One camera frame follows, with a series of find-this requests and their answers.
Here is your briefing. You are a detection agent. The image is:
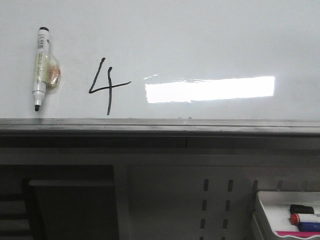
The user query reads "dark shelf unit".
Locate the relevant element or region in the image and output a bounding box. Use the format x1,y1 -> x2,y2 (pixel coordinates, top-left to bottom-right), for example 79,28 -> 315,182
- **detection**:
0,165 -> 119,240

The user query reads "blue capped marker in tray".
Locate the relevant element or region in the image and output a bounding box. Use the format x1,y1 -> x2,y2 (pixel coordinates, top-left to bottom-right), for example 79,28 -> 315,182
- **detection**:
298,222 -> 320,232

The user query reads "red capped marker in tray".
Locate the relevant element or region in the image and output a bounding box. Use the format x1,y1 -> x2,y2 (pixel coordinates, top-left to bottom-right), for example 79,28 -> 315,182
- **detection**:
289,213 -> 320,226

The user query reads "black marker cap in tray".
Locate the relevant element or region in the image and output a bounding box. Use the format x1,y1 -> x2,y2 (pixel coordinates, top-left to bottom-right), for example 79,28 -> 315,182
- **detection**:
289,204 -> 315,214

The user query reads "grey whiteboard bottom ledge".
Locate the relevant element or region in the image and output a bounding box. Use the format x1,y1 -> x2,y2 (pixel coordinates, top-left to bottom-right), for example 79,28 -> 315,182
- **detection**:
0,118 -> 320,150

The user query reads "white whiteboard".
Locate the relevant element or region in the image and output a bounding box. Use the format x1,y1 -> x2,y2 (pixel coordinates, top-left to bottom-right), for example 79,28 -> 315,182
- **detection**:
0,0 -> 320,121

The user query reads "white pegboard panel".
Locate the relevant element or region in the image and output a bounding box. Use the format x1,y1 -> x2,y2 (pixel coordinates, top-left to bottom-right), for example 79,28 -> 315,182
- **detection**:
115,164 -> 320,240

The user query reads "white plastic storage tray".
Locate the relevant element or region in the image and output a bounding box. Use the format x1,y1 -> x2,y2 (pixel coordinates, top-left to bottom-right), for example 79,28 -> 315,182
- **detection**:
251,191 -> 320,240

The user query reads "pink item in tray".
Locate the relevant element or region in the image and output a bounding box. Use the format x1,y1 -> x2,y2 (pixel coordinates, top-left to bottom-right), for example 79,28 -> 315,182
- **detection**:
275,231 -> 320,239

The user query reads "white black whiteboard marker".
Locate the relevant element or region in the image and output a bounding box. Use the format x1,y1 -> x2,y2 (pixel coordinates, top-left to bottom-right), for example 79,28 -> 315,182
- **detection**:
32,26 -> 61,112

